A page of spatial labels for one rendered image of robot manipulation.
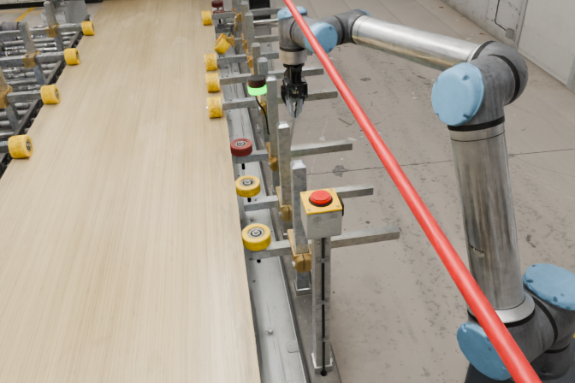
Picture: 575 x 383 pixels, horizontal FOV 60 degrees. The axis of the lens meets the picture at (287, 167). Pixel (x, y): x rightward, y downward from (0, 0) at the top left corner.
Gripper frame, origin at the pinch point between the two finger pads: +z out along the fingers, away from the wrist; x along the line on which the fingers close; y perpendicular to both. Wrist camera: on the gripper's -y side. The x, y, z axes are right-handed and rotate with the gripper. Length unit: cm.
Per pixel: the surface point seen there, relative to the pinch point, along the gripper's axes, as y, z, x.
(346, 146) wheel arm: 0.0, 16.2, 19.3
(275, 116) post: 4.3, -1.7, -7.4
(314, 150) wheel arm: 0.0, 16.0, 6.9
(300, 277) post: 54, 24, -9
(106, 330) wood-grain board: 74, 11, -57
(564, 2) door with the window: -222, 40, 263
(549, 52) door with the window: -224, 83, 263
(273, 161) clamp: 6.7, 14.4, -9.3
